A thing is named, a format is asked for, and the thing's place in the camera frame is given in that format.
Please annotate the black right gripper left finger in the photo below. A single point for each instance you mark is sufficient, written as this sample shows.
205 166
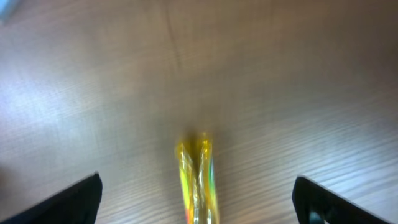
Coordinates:
77 204

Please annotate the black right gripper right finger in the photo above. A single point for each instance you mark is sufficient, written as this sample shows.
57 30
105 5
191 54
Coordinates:
315 204

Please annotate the yellow dish soap bottle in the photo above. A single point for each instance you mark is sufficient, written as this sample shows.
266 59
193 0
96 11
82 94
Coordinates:
197 178

